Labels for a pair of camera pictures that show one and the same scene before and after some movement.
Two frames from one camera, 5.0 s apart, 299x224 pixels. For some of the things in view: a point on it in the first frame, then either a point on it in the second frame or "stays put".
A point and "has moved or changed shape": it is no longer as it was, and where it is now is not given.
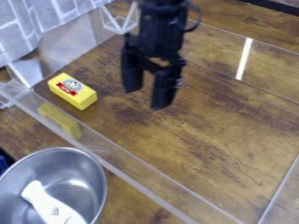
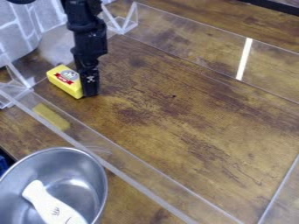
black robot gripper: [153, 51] → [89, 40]
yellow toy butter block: [70, 91] has moved or changed shape
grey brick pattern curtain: [24, 18] stays put
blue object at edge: [4, 164] stays put
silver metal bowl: [68, 173] stays put
